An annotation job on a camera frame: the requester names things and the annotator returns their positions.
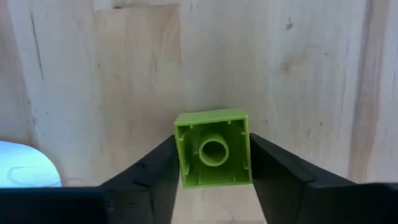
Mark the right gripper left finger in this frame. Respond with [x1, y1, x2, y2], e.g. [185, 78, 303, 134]
[0, 135, 180, 224]

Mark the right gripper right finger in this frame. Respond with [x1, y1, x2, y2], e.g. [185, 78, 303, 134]
[249, 133, 398, 224]

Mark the white plastic bin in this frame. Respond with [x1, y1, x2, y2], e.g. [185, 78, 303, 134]
[0, 140, 62, 188]

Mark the small green square brick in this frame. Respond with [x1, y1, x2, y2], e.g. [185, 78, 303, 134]
[173, 108, 253, 190]

